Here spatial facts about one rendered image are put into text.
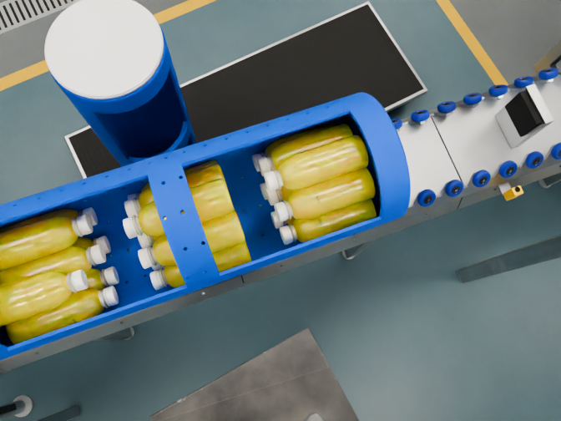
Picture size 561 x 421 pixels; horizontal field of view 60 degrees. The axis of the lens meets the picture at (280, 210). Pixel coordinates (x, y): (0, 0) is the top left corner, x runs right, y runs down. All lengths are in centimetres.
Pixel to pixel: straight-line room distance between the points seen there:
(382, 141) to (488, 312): 147
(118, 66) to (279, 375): 79
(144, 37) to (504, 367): 186
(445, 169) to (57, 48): 99
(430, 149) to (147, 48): 74
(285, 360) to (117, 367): 118
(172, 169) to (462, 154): 76
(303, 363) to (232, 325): 103
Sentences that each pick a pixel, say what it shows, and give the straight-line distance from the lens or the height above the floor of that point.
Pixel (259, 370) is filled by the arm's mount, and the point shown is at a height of 101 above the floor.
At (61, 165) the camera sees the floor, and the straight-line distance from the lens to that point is 236.
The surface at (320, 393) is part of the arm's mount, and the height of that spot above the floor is 102.
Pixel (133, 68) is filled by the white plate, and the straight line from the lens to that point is 124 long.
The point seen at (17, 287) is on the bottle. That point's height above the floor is 114.
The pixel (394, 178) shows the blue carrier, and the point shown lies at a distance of 95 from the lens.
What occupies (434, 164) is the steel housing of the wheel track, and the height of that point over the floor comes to 93.
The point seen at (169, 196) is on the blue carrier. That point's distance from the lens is 89.
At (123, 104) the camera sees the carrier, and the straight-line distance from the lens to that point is 125.
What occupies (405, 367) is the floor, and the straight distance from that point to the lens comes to 217.
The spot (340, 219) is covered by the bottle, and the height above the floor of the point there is 109.
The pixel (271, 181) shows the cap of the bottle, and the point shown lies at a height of 117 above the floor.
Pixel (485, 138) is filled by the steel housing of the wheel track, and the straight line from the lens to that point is 138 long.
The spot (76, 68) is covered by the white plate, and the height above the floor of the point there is 104.
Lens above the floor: 207
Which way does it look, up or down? 75 degrees down
